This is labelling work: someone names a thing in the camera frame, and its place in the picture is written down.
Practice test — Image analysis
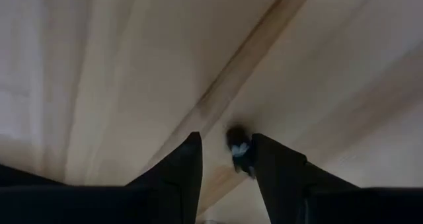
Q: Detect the black skull-faced figurine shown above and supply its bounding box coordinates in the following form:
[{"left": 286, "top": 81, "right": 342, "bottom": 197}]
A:
[{"left": 225, "top": 124, "right": 258, "bottom": 179}]

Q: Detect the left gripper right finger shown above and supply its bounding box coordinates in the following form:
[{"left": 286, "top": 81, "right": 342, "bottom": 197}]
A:
[{"left": 251, "top": 133, "right": 360, "bottom": 224}]

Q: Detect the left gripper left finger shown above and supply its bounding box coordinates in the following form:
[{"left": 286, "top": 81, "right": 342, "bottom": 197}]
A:
[{"left": 125, "top": 131, "right": 204, "bottom": 224}]

